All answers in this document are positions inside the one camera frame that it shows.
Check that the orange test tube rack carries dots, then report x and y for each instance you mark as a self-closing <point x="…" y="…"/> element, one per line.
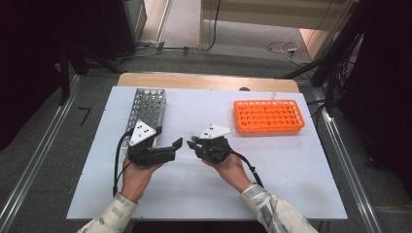
<point x="268" y="127"/>

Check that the small dark round object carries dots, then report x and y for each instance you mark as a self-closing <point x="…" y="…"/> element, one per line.
<point x="244" y="89"/>

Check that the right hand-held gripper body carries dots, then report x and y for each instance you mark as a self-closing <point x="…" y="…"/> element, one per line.
<point x="213" y="149"/>

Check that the white board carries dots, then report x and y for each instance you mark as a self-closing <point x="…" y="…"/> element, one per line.
<point x="200" y="187"/>

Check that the clear glass test tube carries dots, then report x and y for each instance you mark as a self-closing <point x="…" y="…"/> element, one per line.
<point x="274" y="97"/>

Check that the person's left hand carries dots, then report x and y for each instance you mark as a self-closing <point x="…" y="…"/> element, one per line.
<point x="137" y="178"/>

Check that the black metal stand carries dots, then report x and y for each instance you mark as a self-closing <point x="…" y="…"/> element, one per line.
<point x="64" y="74"/>
<point x="330" y="64"/>

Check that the beige cabinet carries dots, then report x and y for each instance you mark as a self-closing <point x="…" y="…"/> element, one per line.
<point x="275" y="13"/>

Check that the perforated metal test tube rack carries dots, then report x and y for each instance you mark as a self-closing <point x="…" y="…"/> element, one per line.
<point x="147" y="106"/>

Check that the aluminium rail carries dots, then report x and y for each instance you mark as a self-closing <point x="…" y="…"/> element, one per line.
<point x="350" y="168"/>
<point x="35" y="155"/>

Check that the dark cabinet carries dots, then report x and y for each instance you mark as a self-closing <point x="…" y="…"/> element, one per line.
<point x="123" y="26"/>

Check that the person's right hand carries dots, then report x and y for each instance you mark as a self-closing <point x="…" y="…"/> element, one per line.
<point x="231" y="171"/>

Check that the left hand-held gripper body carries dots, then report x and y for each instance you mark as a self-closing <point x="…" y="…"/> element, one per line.
<point x="142" y="152"/>

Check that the grey power strip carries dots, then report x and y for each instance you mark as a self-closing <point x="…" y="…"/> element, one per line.
<point x="151" y="44"/>

